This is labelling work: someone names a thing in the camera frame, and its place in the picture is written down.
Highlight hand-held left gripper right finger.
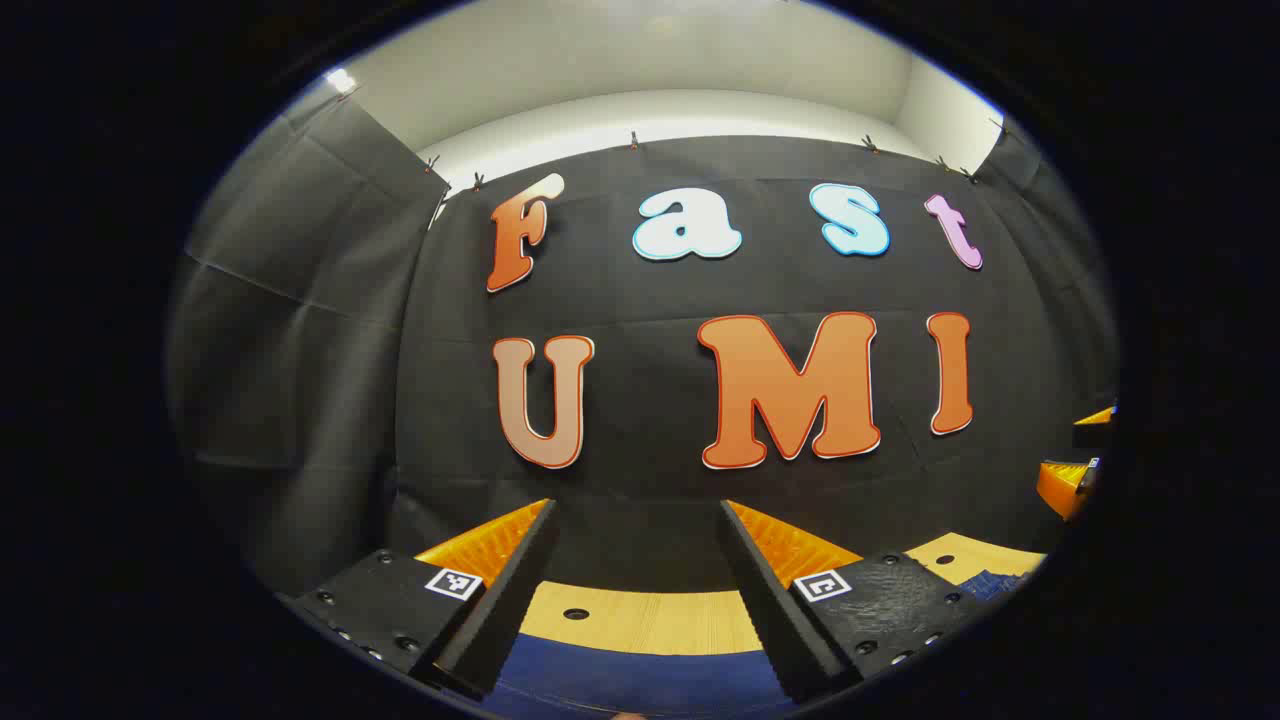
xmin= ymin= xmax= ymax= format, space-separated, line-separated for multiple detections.
xmin=717 ymin=500 xmax=991 ymax=704

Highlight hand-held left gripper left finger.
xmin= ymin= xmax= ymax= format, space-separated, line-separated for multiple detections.
xmin=290 ymin=498 xmax=561 ymax=701

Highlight blue denim jeans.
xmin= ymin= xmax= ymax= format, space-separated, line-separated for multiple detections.
xmin=480 ymin=568 xmax=1036 ymax=719

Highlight black backdrop cloth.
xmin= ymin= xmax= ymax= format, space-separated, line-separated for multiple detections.
xmin=165 ymin=95 xmax=1119 ymax=601

